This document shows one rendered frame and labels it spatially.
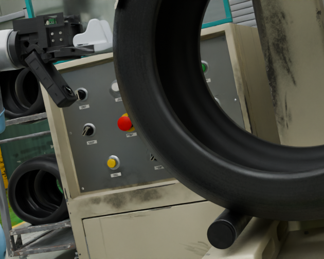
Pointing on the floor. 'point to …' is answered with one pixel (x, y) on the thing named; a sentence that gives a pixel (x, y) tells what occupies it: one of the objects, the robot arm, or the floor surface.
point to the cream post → (299, 74)
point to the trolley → (30, 170)
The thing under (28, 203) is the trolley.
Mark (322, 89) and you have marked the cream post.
